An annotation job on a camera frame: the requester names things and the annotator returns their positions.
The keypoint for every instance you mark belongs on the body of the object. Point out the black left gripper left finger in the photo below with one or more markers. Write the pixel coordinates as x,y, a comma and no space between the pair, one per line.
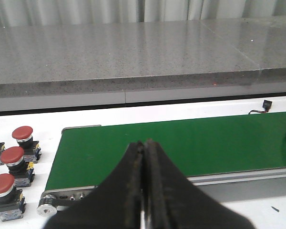
114,204

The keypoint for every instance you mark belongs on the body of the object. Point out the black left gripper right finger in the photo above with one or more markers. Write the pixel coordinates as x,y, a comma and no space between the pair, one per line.
175,203

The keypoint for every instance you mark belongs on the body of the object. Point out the green conveyor belt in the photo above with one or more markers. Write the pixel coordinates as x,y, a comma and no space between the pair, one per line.
181,143

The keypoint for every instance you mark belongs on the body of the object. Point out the red push button middle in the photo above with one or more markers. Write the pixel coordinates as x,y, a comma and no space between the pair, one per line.
22,171

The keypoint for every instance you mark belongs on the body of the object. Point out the red push button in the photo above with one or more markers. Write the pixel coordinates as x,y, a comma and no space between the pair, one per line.
12,201
24,138
22,171

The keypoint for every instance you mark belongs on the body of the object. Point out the red push button front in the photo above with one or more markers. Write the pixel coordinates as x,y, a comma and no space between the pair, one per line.
12,201

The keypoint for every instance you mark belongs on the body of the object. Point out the red push button back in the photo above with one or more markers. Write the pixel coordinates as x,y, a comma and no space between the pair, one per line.
24,138

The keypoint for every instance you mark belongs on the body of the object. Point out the grey stone counter slab left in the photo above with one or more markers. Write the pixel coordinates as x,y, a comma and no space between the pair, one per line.
67,59

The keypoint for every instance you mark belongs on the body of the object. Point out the grey stone counter slab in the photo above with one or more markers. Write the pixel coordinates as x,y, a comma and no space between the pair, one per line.
67,59
261,40

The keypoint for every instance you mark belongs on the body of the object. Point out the grey stone counter slab right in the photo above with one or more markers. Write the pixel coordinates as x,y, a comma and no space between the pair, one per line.
261,40

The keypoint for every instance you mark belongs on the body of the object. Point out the grey curtain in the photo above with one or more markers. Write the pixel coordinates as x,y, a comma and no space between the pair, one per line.
71,12

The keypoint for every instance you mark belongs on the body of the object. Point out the aluminium conveyor frame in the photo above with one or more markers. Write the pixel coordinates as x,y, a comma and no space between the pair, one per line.
228,177

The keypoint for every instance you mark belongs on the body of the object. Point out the black sensor with cable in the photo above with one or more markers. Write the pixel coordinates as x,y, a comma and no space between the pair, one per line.
266,107

